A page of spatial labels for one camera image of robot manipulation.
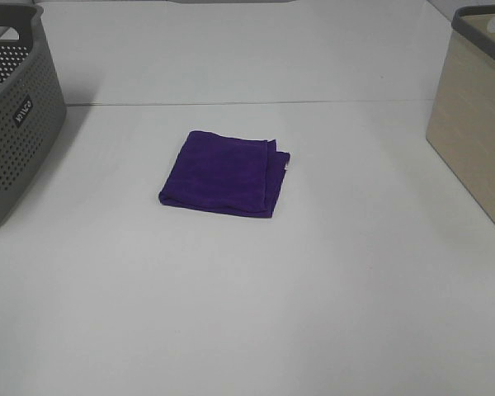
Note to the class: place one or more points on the folded purple towel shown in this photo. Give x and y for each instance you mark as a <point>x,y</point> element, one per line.
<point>225,175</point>

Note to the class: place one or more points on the beige bin with grey rim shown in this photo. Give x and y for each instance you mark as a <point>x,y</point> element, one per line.
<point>461,127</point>

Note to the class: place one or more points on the grey perforated plastic basket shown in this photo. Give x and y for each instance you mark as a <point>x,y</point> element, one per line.
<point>32,107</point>

